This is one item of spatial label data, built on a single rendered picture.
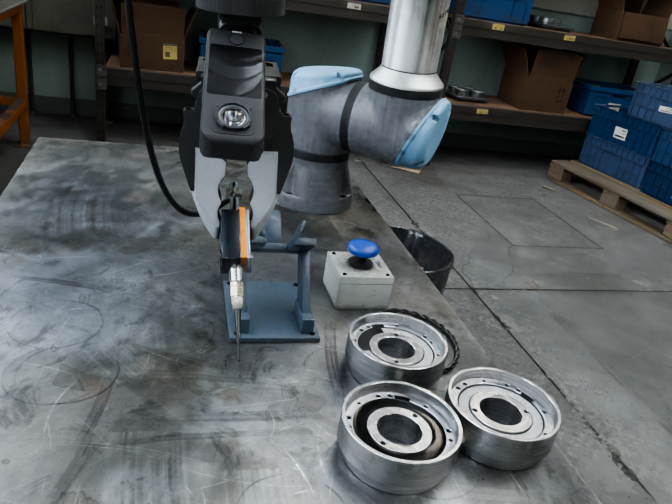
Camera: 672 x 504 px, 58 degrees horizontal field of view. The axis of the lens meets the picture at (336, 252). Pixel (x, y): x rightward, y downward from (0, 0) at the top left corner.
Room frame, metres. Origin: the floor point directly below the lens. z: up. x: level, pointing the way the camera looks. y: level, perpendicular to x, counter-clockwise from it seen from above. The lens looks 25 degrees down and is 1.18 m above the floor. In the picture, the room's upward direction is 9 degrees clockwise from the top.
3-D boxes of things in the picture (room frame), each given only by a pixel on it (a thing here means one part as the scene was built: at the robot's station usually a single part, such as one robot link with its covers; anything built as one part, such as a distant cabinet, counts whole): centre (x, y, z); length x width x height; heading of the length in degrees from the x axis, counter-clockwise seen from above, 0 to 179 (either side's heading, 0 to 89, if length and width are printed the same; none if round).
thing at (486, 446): (0.47, -0.18, 0.82); 0.10 x 0.10 x 0.04
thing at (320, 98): (1.03, 0.06, 0.97); 0.13 x 0.12 x 0.14; 70
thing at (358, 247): (0.70, -0.03, 0.85); 0.04 x 0.04 x 0.05
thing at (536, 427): (0.47, -0.18, 0.82); 0.08 x 0.08 x 0.02
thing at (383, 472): (0.42, -0.08, 0.82); 0.10 x 0.10 x 0.04
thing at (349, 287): (0.71, -0.03, 0.82); 0.08 x 0.07 x 0.05; 18
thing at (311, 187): (1.03, 0.06, 0.85); 0.15 x 0.15 x 0.10
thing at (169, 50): (3.88, 1.32, 0.64); 0.49 x 0.40 x 0.37; 113
